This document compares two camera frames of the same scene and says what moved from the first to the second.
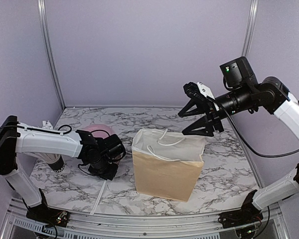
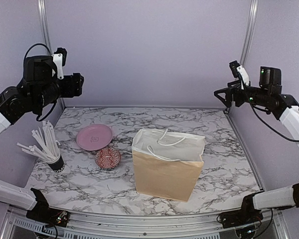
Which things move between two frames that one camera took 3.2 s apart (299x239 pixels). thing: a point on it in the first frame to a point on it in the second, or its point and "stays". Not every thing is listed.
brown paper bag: [167, 164] stays
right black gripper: [213, 115] to [236, 89]
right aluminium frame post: [252, 14] stays
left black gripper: [109, 175] to [74, 85]
